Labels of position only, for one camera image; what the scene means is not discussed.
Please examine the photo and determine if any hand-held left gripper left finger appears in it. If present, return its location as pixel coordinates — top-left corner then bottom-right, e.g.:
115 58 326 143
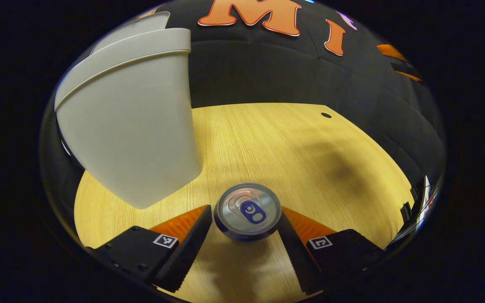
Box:
85 205 213 293

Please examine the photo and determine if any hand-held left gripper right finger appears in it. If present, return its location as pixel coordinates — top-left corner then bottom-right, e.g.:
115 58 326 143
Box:
277 206 386 295

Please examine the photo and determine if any blue pop can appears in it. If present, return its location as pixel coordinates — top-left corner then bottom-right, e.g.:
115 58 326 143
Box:
213 183 282 242

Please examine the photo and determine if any white desktop garbage bin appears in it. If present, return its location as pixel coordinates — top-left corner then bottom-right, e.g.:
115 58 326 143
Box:
54 11 203 210

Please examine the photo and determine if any wooden desktop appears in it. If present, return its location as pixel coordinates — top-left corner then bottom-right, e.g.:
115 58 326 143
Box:
74 103 415 303

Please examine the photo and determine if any black backdrop cloth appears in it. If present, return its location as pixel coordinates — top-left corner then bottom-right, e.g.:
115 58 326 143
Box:
40 0 447 186

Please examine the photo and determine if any dark shiny equipment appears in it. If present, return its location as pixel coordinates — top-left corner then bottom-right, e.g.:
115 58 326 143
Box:
394 175 440 242

